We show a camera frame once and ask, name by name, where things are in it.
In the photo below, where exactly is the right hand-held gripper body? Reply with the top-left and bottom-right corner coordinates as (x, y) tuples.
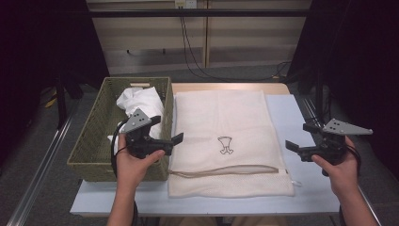
(299, 118), (374, 166)

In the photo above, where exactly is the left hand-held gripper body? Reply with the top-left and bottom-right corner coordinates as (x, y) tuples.
(120, 107), (173, 160)

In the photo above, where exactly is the white cloth garment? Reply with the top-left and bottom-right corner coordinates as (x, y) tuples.
(107, 87), (166, 154)

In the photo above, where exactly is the green woven basket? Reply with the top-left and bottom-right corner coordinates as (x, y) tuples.
(66, 76), (174, 183)

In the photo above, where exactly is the cream mesh laundry bag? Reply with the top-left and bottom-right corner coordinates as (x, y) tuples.
(168, 89), (303, 199)

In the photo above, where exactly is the person's left hand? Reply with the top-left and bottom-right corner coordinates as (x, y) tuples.
(116, 133), (167, 193)

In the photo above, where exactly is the person's right hand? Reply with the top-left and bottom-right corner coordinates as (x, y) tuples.
(311, 136), (360, 200)

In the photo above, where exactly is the black metal stand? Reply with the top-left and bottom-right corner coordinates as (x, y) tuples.
(56, 73), (69, 130)
(314, 67), (325, 126)

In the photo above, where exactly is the black curtain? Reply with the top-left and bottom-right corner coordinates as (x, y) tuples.
(0, 0), (110, 164)
(286, 0), (399, 182)

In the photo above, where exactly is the person's lap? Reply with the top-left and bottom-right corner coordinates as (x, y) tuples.
(159, 216), (289, 226)

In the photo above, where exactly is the yellow floor object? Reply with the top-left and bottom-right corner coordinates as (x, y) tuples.
(44, 89), (58, 109)

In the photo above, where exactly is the black wall cable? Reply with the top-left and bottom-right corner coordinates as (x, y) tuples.
(181, 17), (212, 79)
(179, 7), (285, 83)

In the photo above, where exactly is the white wall power outlet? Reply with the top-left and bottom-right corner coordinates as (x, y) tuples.
(174, 0), (199, 9)

